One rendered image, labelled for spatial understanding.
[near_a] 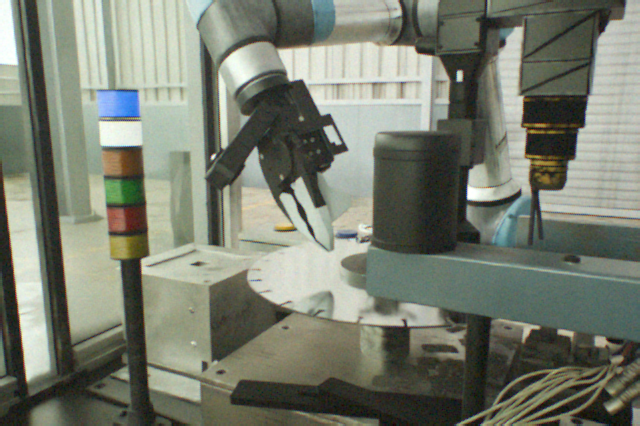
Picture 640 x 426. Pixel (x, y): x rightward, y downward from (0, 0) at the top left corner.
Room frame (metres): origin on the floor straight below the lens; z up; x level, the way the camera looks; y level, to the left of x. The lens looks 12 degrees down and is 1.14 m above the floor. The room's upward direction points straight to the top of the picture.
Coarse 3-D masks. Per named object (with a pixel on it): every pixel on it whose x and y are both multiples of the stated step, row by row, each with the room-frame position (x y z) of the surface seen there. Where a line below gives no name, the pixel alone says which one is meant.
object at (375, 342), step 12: (372, 336) 0.59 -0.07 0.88; (384, 336) 0.58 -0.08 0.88; (396, 336) 0.58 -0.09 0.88; (408, 336) 0.60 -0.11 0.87; (360, 348) 0.61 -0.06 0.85; (372, 348) 0.59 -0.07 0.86; (384, 348) 0.58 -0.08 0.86; (396, 348) 0.58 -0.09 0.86; (408, 348) 0.60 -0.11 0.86; (384, 360) 0.58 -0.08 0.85
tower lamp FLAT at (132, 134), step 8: (104, 120) 0.59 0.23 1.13; (112, 120) 0.59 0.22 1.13; (120, 120) 0.59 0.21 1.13; (128, 120) 0.60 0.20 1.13; (136, 120) 0.61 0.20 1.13; (104, 128) 0.60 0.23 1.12; (112, 128) 0.59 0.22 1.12; (120, 128) 0.59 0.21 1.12; (128, 128) 0.60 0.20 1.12; (136, 128) 0.61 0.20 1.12; (104, 136) 0.60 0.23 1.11; (112, 136) 0.59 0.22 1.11; (120, 136) 0.59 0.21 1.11; (128, 136) 0.60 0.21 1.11; (136, 136) 0.61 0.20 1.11; (104, 144) 0.60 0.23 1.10; (112, 144) 0.59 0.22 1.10; (120, 144) 0.59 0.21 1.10; (128, 144) 0.60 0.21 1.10; (136, 144) 0.61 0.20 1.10
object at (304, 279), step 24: (336, 240) 0.77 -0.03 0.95; (264, 264) 0.64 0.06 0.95; (288, 264) 0.64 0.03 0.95; (312, 264) 0.64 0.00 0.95; (336, 264) 0.64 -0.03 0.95; (264, 288) 0.55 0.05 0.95; (288, 288) 0.55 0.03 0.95; (312, 288) 0.55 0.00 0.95; (336, 288) 0.55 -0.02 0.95; (360, 288) 0.55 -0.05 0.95; (312, 312) 0.48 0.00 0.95; (336, 312) 0.48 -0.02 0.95; (360, 312) 0.48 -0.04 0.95; (384, 312) 0.48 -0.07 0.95; (408, 312) 0.48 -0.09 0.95; (432, 312) 0.48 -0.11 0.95; (456, 312) 0.48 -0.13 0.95
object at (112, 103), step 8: (104, 96) 0.59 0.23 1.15; (112, 96) 0.59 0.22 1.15; (120, 96) 0.60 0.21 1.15; (128, 96) 0.60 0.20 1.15; (136, 96) 0.61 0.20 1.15; (104, 104) 0.59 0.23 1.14; (112, 104) 0.59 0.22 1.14; (120, 104) 0.59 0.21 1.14; (128, 104) 0.60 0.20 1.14; (136, 104) 0.61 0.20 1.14; (104, 112) 0.60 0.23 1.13; (112, 112) 0.59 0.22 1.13; (120, 112) 0.59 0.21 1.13; (128, 112) 0.60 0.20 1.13; (136, 112) 0.61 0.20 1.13
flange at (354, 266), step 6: (366, 252) 0.66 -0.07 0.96; (348, 258) 0.63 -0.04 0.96; (354, 258) 0.63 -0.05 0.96; (360, 258) 0.63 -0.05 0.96; (366, 258) 0.62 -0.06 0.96; (342, 264) 0.61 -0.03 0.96; (348, 264) 0.61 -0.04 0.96; (354, 264) 0.60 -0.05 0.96; (360, 264) 0.60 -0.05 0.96; (366, 264) 0.60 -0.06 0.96; (342, 270) 0.60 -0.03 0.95; (348, 270) 0.58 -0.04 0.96; (354, 270) 0.58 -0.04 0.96; (360, 270) 0.58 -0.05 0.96; (366, 270) 0.58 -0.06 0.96; (348, 276) 0.58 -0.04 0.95; (354, 276) 0.58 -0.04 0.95; (360, 276) 0.57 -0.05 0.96
